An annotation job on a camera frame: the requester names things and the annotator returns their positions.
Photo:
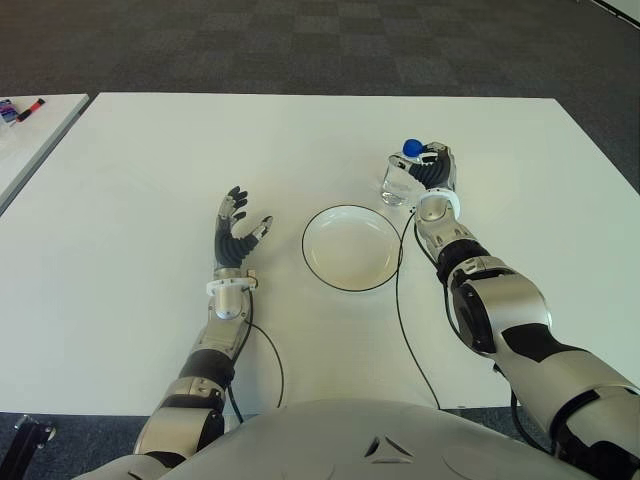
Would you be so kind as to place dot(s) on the black stand with caster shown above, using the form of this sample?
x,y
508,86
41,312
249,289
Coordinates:
x,y
25,440

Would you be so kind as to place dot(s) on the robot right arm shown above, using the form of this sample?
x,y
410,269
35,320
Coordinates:
x,y
505,310

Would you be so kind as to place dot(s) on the white side table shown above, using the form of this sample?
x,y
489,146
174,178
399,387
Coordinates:
x,y
35,135

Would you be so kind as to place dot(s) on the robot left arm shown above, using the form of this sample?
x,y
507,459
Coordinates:
x,y
212,345

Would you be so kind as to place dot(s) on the clear bottle with blue cap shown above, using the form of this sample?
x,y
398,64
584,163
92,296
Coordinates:
x,y
397,185

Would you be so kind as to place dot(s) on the grey robot torso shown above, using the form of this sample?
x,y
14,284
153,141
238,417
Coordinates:
x,y
350,445

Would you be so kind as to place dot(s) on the white plate with black rim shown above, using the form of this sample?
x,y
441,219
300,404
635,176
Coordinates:
x,y
350,250

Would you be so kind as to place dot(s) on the white furniture edge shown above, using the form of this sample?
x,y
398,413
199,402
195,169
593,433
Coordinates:
x,y
622,9

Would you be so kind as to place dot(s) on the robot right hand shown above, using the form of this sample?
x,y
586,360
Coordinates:
x,y
440,172

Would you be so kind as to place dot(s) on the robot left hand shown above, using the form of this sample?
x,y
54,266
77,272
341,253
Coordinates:
x,y
232,247

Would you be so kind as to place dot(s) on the small blue box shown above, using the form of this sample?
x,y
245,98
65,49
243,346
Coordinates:
x,y
7,110

